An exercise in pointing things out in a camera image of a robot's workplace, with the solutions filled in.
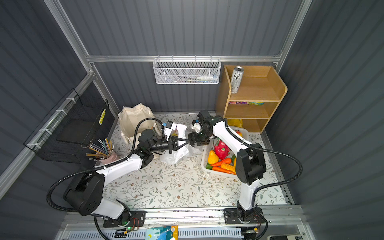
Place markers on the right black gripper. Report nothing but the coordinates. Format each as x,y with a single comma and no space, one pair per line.
194,139

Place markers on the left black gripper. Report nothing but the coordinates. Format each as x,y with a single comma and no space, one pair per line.
172,146

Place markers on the white plastic grocery bag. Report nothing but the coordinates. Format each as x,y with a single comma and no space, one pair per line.
176,134

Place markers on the cream canvas tote bag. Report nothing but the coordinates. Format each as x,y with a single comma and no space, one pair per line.
129,118

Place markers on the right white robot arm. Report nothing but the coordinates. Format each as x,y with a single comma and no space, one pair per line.
250,166

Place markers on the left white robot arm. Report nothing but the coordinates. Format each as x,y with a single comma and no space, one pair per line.
85,193

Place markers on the white plastic fruit basket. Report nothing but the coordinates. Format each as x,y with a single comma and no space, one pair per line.
210,147

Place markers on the pink dragon fruit toy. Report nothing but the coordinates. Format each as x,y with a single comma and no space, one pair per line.
221,150

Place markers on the yellow bell pepper toy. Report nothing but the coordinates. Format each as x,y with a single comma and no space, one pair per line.
212,158

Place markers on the small orange carrot toy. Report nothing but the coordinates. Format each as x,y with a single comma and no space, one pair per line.
225,161

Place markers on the yellow snack packet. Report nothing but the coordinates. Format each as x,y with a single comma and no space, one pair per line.
235,123

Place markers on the floral table mat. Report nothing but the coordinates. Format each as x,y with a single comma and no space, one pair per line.
183,185

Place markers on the yellow corn toy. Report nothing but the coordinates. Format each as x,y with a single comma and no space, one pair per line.
228,167

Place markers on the left silver drink can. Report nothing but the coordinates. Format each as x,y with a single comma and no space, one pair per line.
236,79

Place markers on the cup of coloured pencils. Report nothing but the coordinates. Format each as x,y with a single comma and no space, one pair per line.
102,152

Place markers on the wooden shelf unit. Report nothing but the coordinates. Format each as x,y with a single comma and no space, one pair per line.
261,92

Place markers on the teal printed booklet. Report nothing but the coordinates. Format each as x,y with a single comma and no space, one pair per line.
162,233

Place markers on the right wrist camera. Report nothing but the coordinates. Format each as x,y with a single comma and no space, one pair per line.
196,126

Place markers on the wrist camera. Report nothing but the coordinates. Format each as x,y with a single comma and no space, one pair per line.
168,128
196,126

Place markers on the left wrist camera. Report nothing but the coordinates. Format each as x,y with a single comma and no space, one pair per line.
168,128

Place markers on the white wire wall basket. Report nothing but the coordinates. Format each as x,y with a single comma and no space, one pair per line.
187,71

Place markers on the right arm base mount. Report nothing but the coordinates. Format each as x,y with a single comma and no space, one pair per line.
237,216

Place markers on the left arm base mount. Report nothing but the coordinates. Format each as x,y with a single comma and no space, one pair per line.
131,219

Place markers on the black wire wall basket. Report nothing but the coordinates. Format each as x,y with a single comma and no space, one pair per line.
66,137

